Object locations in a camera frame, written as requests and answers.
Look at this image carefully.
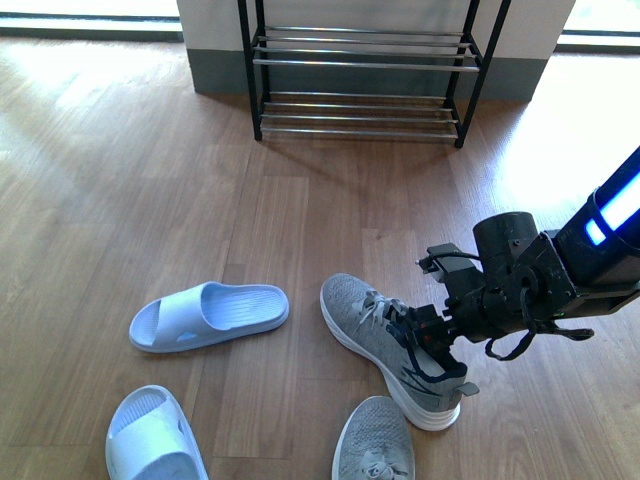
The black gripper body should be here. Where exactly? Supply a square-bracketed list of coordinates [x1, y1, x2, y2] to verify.
[443, 212, 575, 344]

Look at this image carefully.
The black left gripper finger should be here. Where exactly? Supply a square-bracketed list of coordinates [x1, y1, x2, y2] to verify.
[414, 304, 452, 353]

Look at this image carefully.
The grey knit sneaker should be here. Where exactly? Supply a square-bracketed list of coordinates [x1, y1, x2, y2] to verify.
[320, 273, 479, 431]
[331, 396, 415, 480]

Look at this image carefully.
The black metal shoe rack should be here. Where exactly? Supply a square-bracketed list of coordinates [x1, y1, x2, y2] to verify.
[237, 1, 511, 148]

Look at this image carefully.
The light blue slide sandal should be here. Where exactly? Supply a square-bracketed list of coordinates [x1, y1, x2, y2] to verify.
[129, 281, 289, 353]
[105, 385, 208, 479]

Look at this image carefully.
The black cable loop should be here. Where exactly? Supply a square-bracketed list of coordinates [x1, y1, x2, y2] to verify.
[483, 284, 596, 361]

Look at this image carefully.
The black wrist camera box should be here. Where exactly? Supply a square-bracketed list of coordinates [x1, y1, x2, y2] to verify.
[416, 243, 486, 298]

